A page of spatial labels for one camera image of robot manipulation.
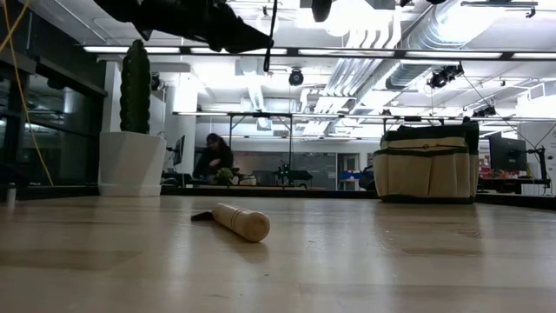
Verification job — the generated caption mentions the yellow hanging cable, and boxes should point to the yellow hanging cable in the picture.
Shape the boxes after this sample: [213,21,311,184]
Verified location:
[0,0,56,188]

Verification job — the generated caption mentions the person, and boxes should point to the person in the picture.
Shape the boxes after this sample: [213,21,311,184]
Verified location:
[191,132,236,184]

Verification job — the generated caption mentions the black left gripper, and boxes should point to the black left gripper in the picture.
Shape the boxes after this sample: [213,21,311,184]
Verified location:
[138,0,275,56]

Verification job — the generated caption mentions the black ceiling camera cluster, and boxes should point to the black ceiling camera cluster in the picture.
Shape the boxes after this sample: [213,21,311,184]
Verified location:
[427,62,466,90]

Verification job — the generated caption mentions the black overhead rig beam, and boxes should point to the black overhead rig beam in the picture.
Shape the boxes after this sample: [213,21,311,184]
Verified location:
[80,44,556,62]

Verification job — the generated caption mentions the small black monitor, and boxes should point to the small black monitor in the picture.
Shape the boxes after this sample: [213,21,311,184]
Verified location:
[172,134,187,167]

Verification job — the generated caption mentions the small green potted plant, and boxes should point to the small green potted plant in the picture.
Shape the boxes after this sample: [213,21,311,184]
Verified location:
[213,166,236,187]

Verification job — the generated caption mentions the large black monitor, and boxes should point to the large black monitor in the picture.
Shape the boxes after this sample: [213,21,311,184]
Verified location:
[487,131,529,173]

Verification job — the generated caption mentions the black aluminium table frame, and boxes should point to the black aluminium table frame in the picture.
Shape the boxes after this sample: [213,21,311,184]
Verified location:
[0,184,556,211]

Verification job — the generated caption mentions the small white cylinder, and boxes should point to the small white cylinder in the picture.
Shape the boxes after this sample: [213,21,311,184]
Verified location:
[4,182,18,208]

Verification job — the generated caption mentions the wide-blade trowel wooden handle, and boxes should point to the wide-blade trowel wooden handle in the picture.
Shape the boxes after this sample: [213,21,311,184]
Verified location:
[190,202,272,243]

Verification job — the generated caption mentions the black ceiling light fixture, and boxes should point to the black ceiling light fixture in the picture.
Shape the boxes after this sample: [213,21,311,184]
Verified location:
[471,104,498,119]

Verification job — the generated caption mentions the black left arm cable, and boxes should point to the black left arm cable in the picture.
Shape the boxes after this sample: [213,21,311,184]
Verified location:
[262,0,280,74]

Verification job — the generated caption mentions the black background rig frame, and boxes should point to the black background rig frame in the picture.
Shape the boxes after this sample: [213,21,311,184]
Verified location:
[227,111,295,186]
[381,115,448,125]

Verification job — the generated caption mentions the white faceted plant pot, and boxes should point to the white faceted plant pot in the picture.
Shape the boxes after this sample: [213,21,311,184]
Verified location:
[97,130,168,198]

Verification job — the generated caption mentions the beige green-trimmed gardening bag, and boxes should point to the beige green-trimmed gardening bag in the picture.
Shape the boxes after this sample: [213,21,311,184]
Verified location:
[372,120,480,205]

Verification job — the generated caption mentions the round black ceiling camera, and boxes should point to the round black ceiling camera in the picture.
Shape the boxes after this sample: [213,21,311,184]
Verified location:
[288,68,306,88]

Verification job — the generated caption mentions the green cactus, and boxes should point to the green cactus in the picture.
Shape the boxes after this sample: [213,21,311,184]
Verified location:
[118,38,152,135]

